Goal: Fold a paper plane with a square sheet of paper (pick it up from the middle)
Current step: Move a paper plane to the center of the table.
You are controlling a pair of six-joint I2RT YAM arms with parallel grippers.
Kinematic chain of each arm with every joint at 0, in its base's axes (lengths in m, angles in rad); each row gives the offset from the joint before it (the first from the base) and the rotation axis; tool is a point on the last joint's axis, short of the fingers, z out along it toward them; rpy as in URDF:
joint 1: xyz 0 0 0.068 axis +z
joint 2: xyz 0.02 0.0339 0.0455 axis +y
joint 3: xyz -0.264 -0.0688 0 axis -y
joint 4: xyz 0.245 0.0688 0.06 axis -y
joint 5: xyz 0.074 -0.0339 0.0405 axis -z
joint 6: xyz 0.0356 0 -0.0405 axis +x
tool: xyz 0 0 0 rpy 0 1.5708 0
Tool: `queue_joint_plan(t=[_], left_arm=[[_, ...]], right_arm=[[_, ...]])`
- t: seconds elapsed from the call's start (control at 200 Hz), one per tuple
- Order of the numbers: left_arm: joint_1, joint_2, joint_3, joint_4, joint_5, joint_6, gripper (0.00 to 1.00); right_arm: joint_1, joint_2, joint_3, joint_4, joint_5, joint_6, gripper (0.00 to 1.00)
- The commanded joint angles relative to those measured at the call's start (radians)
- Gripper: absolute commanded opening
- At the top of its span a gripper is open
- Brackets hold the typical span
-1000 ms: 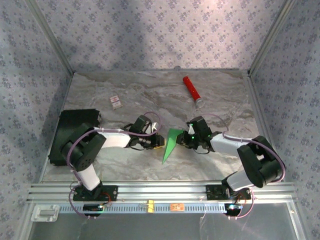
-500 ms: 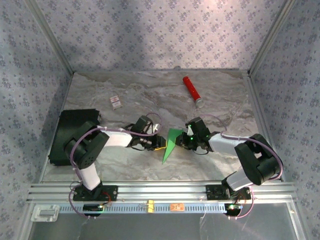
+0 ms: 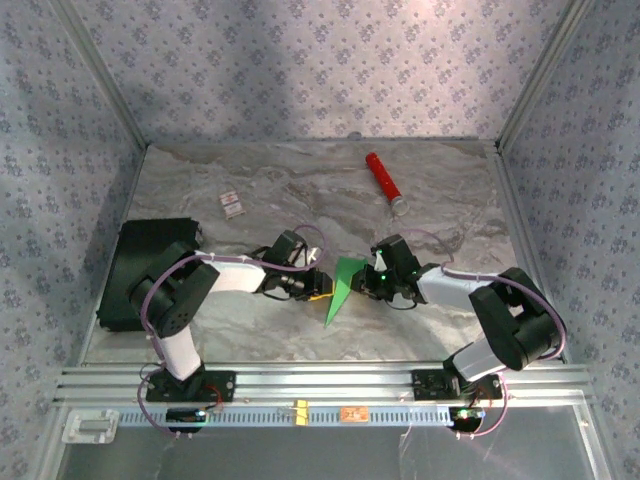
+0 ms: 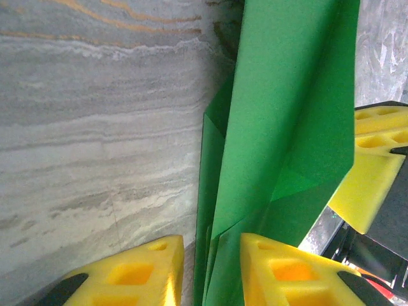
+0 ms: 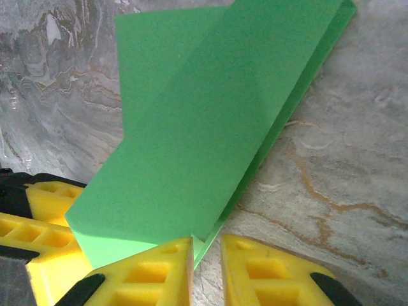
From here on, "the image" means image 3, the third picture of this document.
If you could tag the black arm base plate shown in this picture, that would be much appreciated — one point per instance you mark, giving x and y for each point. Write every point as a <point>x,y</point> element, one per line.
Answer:
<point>430,385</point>
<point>225,385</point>

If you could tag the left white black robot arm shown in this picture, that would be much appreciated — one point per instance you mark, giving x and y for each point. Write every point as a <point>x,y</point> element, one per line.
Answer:
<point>235,272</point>

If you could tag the grey metal bracket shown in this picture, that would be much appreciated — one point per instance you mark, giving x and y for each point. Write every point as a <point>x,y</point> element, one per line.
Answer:
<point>90,426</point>

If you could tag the green paper sheet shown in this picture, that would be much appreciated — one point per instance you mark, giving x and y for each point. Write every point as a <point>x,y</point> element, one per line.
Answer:
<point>342,285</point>

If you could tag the orange label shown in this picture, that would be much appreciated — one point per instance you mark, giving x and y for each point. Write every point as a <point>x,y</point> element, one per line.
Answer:
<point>355,414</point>

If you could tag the red tube with clear cap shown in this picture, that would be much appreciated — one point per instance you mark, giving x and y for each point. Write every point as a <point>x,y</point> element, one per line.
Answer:
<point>382,175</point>

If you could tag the black controller board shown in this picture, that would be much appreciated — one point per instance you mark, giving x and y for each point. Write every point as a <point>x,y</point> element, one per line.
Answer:
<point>467,416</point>
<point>182,416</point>

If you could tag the black robot hardware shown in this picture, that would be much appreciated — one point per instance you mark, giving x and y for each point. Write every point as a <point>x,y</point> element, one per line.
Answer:
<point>325,382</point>

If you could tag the small white red card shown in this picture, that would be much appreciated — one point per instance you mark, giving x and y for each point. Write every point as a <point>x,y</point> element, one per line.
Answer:
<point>232,205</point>

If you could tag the black hard case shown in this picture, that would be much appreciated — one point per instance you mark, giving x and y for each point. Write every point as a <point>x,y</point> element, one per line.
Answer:
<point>150,235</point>

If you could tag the aluminium back rail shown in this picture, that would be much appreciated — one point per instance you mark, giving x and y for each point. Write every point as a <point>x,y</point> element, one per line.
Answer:
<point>250,143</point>

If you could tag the aluminium corner post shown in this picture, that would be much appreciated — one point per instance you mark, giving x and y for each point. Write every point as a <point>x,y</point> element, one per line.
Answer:
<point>102,75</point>
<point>539,75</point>

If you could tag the aluminium side rail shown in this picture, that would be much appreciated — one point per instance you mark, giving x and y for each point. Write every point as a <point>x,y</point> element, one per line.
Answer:
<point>526,225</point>

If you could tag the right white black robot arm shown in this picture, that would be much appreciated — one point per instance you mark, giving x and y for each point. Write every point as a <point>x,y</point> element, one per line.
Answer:
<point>445,282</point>

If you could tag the yellow tag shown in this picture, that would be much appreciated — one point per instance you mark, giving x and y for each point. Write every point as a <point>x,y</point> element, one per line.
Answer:
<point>301,412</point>

